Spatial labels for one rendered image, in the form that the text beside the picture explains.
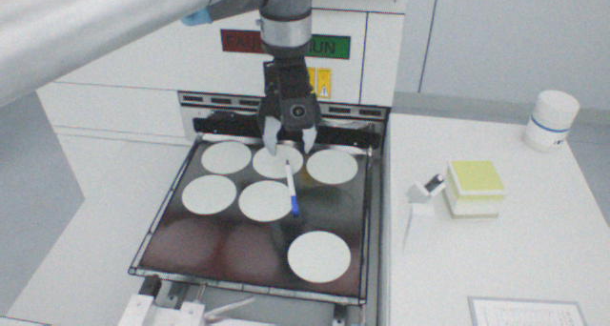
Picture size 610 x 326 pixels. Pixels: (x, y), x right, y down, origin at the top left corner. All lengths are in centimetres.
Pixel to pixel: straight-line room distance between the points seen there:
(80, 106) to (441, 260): 86
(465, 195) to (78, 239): 70
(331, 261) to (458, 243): 20
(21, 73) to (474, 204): 58
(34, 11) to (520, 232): 67
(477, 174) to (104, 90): 79
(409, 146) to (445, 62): 176
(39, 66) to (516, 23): 235
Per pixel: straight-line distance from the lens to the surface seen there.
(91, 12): 38
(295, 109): 62
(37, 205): 237
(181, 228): 78
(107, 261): 88
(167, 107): 102
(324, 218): 77
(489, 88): 269
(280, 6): 61
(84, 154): 124
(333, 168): 86
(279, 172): 85
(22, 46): 38
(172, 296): 76
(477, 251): 69
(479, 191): 67
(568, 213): 80
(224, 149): 91
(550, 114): 86
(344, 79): 87
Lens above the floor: 148
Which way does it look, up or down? 40 degrees down
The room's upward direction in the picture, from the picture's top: straight up
